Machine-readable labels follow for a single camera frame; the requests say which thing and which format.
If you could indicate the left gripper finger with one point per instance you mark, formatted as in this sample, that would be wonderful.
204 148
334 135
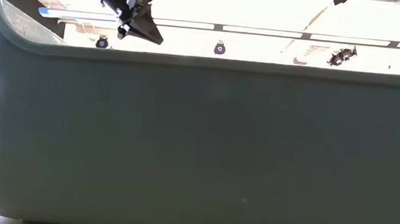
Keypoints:
145 29

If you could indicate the black irregular object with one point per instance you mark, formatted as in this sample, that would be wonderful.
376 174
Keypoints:
340 58

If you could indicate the dark slate plastic bin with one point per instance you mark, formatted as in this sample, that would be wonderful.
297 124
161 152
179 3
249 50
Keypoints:
197 144

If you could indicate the long segmented horizontal rail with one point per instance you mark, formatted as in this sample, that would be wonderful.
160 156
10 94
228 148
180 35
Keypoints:
263 32

